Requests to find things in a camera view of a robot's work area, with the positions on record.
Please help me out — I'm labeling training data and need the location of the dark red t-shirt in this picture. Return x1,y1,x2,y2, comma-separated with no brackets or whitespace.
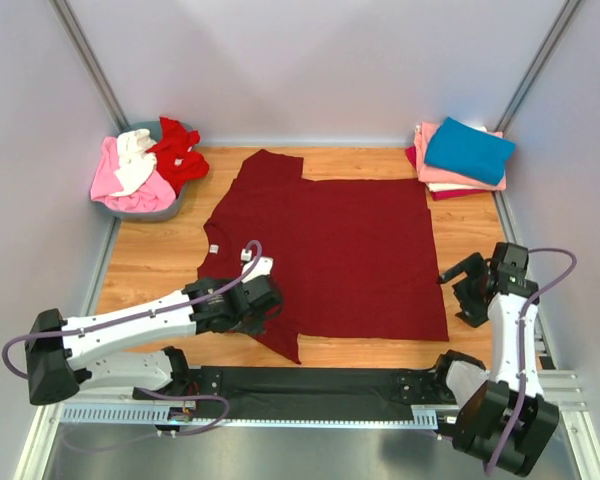
198,150,448,361

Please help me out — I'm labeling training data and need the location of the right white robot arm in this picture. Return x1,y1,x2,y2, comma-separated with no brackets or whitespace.
430,242,559,477

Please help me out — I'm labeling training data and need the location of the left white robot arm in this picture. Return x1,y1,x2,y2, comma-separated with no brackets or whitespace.
25,257,282,406

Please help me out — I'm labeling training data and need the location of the magenta folded shirt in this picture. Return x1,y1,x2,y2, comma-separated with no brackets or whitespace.
405,146,486,201

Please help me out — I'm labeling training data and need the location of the white folded shirt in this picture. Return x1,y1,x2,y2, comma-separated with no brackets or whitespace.
426,182,477,192

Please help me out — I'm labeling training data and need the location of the black base mat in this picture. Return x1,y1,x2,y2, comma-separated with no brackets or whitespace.
159,366,456,422

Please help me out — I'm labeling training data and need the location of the salmon pink folded shirt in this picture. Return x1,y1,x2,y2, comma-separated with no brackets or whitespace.
414,122,507,191

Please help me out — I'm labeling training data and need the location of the blue folded shirt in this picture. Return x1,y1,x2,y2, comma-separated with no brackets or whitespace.
432,117,515,184

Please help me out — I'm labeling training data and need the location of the pink crumpled shirt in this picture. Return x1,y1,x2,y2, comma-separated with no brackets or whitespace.
89,136,176,214

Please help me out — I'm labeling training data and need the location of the bright red crumpled shirt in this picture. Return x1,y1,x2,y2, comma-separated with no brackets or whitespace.
147,116,210,197

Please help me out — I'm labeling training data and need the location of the white crumpled shirt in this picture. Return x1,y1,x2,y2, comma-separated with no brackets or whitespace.
113,128,157,197

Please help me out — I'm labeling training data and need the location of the grey laundry basket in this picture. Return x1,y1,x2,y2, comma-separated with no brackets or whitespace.
93,120,188,222

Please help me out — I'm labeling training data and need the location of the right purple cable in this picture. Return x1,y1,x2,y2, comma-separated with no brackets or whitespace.
484,247,579,476

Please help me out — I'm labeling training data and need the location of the slotted grey cable duct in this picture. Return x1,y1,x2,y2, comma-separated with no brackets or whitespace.
60,403,438,430

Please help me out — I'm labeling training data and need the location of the aluminium frame rail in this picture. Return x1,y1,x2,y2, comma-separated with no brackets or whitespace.
39,362,589,412

